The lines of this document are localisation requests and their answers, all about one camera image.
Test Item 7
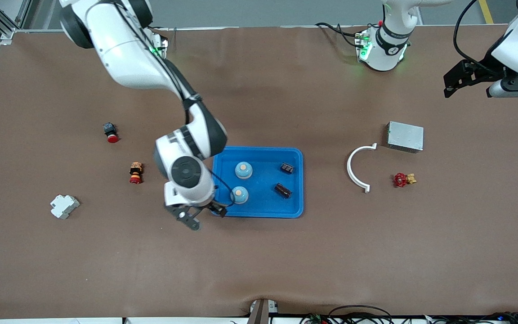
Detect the blue bell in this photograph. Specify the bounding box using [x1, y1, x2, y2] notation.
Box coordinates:
[234, 162, 253, 180]
[230, 186, 249, 205]

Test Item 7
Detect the blue plastic tray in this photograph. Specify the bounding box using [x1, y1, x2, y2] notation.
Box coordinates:
[210, 146, 304, 219]

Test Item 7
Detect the red emergency stop orange base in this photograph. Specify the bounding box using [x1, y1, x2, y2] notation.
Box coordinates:
[129, 162, 144, 185]

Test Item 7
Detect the grey metal power supply box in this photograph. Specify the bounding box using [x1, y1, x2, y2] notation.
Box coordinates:
[386, 121, 424, 154]

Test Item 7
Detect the red push button dark base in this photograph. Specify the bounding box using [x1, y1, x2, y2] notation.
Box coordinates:
[103, 122, 120, 144]

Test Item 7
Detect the brass valve red handwheel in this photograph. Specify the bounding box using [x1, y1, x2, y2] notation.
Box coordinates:
[393, 172, 417, 188]

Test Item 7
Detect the white circuit breaker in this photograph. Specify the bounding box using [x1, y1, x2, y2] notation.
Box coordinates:
[50, 194, 80, 220]

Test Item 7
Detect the grey metal camera bracket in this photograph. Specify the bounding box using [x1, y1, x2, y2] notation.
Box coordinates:
[246, 298, 280, 324]

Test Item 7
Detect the white half-ring clamp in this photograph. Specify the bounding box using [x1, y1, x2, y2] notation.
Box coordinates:
[347, 143, 378, 194]

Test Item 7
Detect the black looped cable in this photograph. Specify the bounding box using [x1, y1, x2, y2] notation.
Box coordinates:
[329, 305, 393, 324]

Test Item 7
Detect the black cable bundle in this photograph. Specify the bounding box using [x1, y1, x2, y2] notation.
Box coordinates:
[421, 311, 518, 324]

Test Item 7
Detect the short aluminium frame profile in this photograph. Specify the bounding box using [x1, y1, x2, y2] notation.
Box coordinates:
[15, 0, 33, 30]

